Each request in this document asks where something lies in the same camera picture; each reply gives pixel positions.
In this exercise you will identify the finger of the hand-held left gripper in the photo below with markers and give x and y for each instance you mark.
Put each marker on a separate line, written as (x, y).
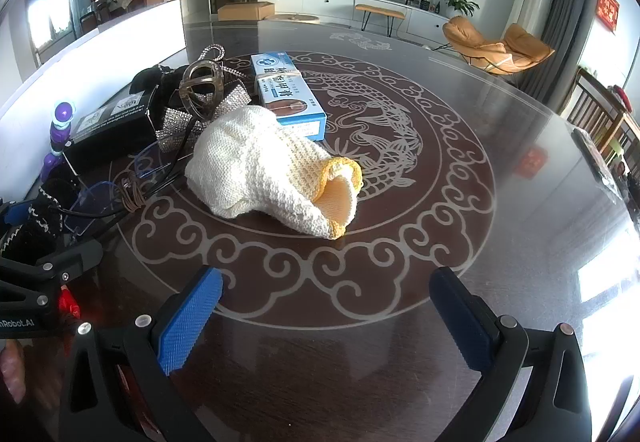
(10, 213)
(65, 262)

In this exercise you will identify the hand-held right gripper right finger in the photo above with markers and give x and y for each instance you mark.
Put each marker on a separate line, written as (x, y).
(465, 322)

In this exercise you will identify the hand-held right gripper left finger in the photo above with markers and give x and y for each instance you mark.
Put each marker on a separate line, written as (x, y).
(190, 322)

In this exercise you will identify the black knit pouch white stitching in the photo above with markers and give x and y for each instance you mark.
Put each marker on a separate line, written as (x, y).
(55, 194)

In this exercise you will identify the purple butterfly toy wand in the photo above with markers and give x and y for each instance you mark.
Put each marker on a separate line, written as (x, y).
(63, 112)

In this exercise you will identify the white board panel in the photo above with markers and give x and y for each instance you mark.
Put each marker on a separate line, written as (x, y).
(75, 67)

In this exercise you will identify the cream knitted hat yellow rim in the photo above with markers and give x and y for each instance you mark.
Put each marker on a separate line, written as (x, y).
(250, 162)

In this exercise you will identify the black fluffy pouch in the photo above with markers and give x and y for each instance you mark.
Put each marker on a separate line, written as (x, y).
(150, 79)

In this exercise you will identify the rhinestone hair claw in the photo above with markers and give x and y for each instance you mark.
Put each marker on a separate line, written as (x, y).
(212, 53)

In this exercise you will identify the dark patterned glass desktop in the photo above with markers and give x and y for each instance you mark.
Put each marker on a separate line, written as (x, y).
(500, 247)

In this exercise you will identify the person's left hand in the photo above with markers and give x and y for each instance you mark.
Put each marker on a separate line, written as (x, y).
(11, 372)

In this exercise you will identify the red tassel ornament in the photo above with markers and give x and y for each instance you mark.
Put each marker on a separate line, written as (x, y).
(67, 302)

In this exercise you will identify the black printed box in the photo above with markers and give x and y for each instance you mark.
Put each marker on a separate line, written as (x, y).
(110, 132)

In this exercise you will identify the rhinestone bow hair clip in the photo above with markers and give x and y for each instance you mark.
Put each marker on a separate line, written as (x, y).
(172, 132)

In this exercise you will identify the clear brown hair claw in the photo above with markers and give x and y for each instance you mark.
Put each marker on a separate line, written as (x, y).
(192, 87)

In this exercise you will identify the blue medicine box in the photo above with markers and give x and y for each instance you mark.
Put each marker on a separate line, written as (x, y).
(295, 94)

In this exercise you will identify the wooden chair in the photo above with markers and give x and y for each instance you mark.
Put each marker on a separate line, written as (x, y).
(595, 107)

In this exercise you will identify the orange lounge chair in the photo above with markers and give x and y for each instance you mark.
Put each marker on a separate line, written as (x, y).
(475, 39)

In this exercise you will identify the cardboard box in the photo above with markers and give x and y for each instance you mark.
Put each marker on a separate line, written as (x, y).
(245, 11)

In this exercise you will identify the grey curtain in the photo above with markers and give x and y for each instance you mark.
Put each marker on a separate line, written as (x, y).
(575, 22)

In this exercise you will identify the wooden bench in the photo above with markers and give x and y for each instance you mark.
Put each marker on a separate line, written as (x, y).
(380, 11)

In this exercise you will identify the white tv cabinet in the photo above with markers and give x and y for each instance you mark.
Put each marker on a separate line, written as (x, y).
(325, 2)

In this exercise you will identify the blue frame glasses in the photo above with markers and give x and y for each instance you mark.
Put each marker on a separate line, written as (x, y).
(87, 222)

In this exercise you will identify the red wall hanging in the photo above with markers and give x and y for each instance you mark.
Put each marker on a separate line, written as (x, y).
(608, 9)

